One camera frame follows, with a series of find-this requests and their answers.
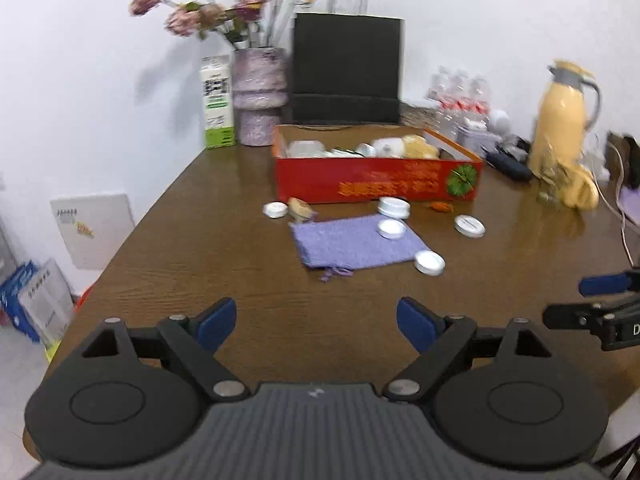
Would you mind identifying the white round cream tin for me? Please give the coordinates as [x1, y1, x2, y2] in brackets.
[414, 250, 446, 276]

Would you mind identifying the white round tin lid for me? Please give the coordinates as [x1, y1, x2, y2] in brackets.
[378, 218, 407, 240]

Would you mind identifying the purple knitted cloth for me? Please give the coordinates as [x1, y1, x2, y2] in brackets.
[290, 214, 428, 283]

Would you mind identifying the yellow ceramic cup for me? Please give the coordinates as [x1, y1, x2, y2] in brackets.
[562, 165, 600, 210]

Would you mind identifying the clear glass cup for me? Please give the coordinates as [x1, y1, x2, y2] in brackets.
[537, 160, 566, 207]

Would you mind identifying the white board on floor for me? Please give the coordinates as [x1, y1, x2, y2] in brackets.
[50, 193, 134, 271]

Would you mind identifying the small white round jar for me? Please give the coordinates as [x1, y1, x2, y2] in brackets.
[262, 202, 288, 219]

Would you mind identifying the dark blue glasses case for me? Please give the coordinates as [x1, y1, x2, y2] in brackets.
[485, 150, 534, 183]

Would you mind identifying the yellow thermos jug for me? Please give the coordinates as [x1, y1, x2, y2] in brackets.
[527, 60, 602, 178]

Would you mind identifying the blue white carton box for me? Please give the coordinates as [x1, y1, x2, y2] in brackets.
[1, 259, 75, 347]

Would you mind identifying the white yellow plush toy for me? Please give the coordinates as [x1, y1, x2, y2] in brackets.
[372, 134, 439, 159]

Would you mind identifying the white round lamp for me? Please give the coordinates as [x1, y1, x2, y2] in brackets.
[488, 110, 511, 136]

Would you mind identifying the red cardboard box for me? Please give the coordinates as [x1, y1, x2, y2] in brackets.
[272, 125, 483, 204]

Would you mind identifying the clear plastic container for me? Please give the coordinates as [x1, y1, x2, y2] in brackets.
[286, 140, 326, 158]

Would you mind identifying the wicker basket with lid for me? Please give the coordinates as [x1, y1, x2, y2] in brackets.
[399, 100, 440, 130]

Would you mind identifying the pack of water bottles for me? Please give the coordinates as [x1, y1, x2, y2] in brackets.
[427, 66, 490, 144]

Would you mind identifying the green white milk carton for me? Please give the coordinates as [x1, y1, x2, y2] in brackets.
[200, 55, 235, 148]

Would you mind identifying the purple ceramic vase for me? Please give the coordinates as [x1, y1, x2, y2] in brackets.
[232, 47, 288, 148]

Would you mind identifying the black paper bag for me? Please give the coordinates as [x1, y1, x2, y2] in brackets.
[291, 12, 404, 125]

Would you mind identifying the dried pink rose bouquet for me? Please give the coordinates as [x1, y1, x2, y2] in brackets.
[128, 0, 320, 51]

